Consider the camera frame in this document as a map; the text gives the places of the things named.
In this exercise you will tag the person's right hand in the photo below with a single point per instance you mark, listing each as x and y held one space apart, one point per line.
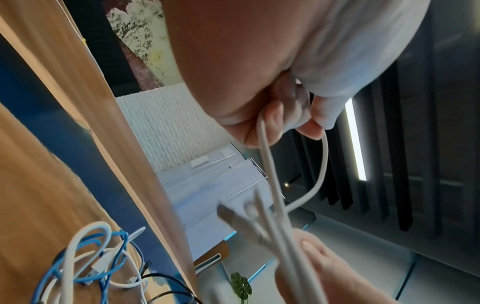
337 276

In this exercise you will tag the person's left hand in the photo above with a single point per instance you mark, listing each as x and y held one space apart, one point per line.
240 59

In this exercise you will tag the green plant leaf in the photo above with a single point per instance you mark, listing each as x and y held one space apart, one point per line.
241 285

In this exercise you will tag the wooden and white cabinet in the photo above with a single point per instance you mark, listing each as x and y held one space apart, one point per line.
210 258

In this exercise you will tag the long ceiling light strip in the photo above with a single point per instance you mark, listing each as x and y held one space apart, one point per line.
356 139

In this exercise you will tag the wooden shelf board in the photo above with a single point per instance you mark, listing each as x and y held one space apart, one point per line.
93 118

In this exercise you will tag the speckled wall picture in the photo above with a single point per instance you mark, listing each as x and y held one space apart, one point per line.
142 38

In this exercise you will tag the white wall switch plate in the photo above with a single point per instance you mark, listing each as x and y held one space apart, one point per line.
199 162

